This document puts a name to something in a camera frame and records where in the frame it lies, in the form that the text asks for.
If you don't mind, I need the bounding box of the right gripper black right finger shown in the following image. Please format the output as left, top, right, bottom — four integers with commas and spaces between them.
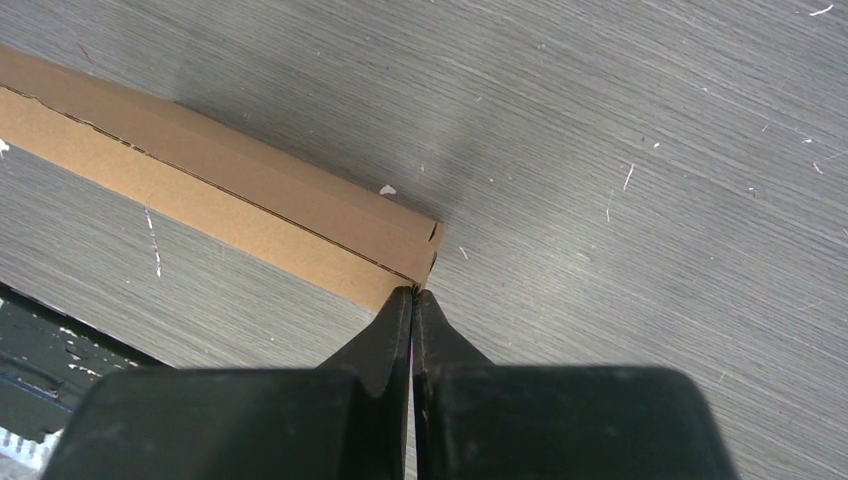
411, 290, 738, 479

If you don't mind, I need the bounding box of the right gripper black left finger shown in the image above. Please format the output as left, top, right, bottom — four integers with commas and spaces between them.
44, 287, 412, 479

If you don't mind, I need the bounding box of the brown cardboard box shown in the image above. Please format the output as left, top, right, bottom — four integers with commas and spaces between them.
1, 46, 445, 310

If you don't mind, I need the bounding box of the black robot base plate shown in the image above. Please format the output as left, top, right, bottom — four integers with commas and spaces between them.
1, 284, 163, 442

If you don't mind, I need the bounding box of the slotted aluminium rail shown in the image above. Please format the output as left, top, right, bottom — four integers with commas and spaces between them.
1, 427, 63, 471

